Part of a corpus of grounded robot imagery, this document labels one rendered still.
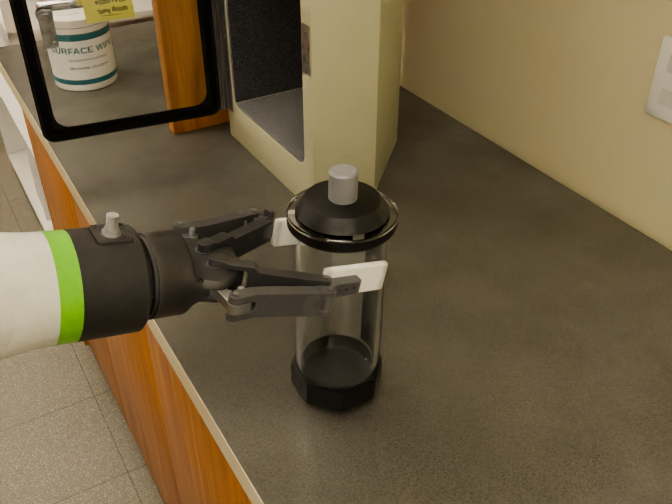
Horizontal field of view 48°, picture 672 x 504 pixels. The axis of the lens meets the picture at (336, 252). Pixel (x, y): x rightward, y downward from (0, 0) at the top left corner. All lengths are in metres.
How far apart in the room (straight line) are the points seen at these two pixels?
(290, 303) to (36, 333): 0.20
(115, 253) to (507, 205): 0.75
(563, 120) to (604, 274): 0.32
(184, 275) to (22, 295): 0.13
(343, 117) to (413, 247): 0.22
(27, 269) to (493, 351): 0.57
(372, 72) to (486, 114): 0.40
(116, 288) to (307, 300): 0.16
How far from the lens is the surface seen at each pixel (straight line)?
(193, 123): 1.44
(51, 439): 2.19
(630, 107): 1.21
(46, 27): 1.26
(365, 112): 1.13
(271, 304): 0.64
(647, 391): 0.94
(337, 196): 0.70
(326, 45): 1.05
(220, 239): 0.69
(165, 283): 0.63
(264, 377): 0.89
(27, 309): 0.59
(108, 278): 0.60
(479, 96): 1.46
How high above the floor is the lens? 1.57
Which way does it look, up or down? 36 degrees down
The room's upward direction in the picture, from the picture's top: straight up
